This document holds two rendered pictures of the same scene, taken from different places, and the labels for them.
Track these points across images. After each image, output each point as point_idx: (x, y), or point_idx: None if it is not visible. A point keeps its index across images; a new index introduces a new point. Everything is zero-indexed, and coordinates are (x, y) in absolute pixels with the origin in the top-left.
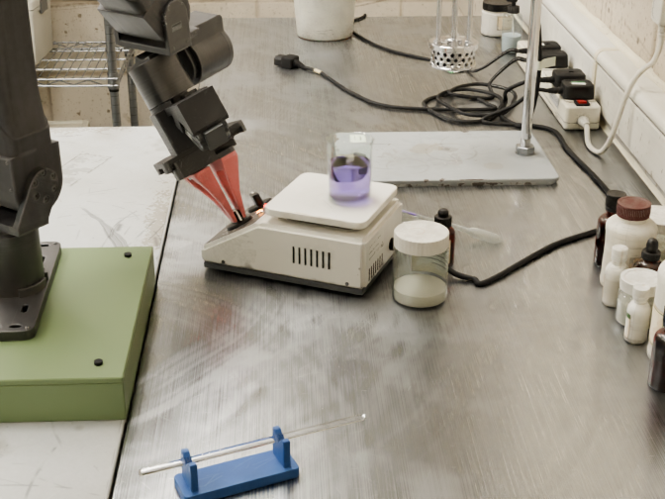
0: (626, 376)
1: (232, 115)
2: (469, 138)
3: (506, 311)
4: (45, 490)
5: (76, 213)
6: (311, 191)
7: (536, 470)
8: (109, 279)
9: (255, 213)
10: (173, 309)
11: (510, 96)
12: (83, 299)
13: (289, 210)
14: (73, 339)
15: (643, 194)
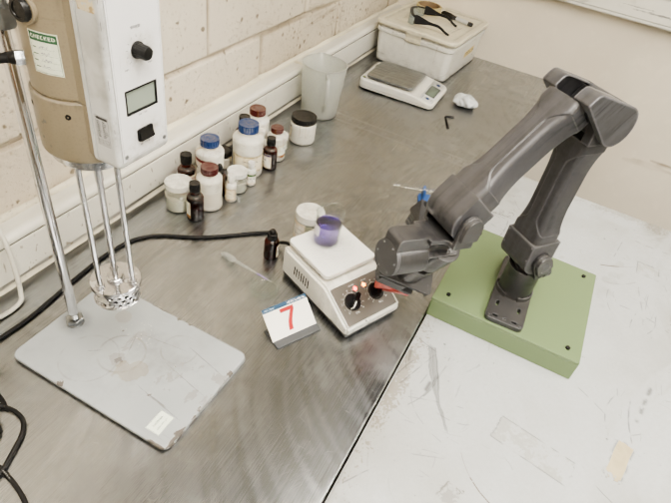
0: (277, 175)
1: None
2: (75, 368)
3: (279, 217)
4: (499, 227)
5: (452, 424)
6: (339, 255)
7: (345, 167)
8: (462, 280)
9: (362, 290)
10: None
11: None
12: (478, 271)
13: (364, 246)
14: (487, 251)
15: (82, 250)
